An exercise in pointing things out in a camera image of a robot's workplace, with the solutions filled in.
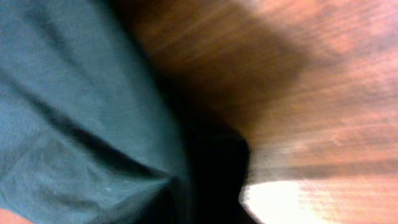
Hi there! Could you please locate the light blue t-shirt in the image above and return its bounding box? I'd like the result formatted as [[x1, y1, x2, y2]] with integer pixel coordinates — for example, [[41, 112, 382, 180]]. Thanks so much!
[[1, 1, 195, 223]]

